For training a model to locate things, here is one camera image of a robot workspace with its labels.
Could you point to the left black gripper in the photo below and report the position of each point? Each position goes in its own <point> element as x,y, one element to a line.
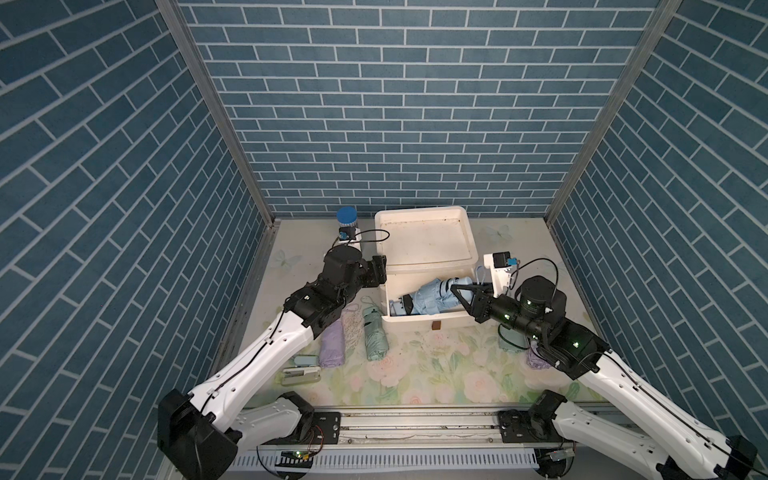
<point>375,272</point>

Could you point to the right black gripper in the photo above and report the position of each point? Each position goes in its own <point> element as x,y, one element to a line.
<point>480,301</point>

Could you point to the light blue umbrella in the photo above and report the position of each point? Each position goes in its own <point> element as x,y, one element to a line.
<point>352,322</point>
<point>431,298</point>

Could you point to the white plastic drawer cabinet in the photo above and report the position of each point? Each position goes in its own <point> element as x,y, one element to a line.
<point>426,239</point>

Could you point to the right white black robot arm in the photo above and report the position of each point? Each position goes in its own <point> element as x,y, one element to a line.
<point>668,444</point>

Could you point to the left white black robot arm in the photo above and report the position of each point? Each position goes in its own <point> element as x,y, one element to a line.
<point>305,315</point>

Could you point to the green folded umbrella left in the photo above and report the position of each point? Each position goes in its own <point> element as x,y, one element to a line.
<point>375,339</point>

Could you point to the green folded umbrella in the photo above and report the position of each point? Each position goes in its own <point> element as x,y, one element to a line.
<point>512,340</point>
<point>375,339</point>

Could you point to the green folded umbrella right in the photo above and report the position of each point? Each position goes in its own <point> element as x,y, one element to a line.
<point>512,340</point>

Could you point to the purple folded umbrella left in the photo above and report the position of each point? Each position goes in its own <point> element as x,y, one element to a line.
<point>333,347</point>

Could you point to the purple folded umbrella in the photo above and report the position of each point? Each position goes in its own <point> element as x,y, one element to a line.
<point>535,361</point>
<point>333,347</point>

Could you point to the purple folded umbrella right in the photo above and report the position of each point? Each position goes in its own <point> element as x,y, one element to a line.
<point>535,361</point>

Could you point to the blue lid pencil tube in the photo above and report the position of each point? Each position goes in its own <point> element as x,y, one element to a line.
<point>347,215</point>

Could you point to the floral table mat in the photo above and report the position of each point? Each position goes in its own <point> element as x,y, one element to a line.
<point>459,366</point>

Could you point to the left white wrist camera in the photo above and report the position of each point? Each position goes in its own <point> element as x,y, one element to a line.
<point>349,235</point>

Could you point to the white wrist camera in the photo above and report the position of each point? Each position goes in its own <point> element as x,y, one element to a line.
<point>349,235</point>
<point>504,271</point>

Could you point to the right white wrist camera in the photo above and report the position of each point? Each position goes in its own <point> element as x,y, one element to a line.
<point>504,271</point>

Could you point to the metal base rail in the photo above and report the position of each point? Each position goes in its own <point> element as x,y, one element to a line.
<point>414,426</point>

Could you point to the white slotted cable duct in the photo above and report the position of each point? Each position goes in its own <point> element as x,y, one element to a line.
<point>342,461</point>

